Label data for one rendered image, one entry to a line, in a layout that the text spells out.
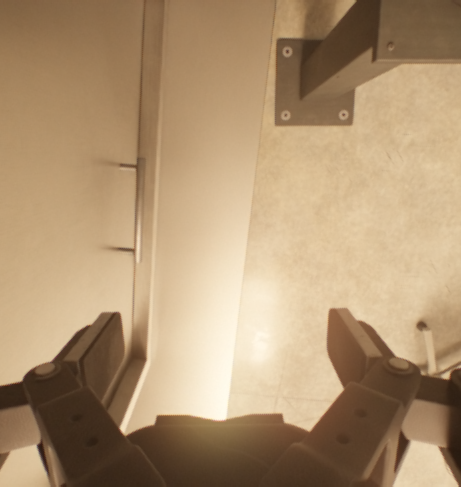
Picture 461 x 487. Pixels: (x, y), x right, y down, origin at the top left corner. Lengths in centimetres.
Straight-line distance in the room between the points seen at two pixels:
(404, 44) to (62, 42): 40
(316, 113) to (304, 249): 54
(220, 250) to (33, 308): 38
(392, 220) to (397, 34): 111
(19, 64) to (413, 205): 148
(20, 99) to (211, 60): 38
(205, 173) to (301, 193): 87
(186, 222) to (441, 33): 45
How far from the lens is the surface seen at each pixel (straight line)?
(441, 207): 166
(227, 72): 62
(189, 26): 64
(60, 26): 36
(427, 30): 56
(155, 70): 60
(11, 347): 31
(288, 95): 142
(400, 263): 165
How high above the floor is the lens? 140
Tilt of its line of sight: 75 degrees down
